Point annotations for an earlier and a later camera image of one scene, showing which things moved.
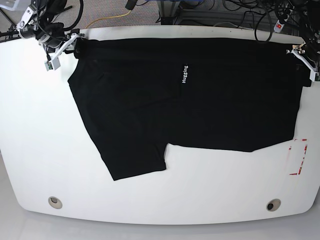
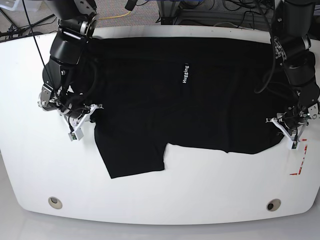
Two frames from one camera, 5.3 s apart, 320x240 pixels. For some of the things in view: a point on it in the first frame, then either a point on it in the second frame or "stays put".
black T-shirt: (136, 95) stays put
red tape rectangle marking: (304, 154) stays put
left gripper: (27, 28) → (50, 99)
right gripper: (311, 59) → (292, 123)
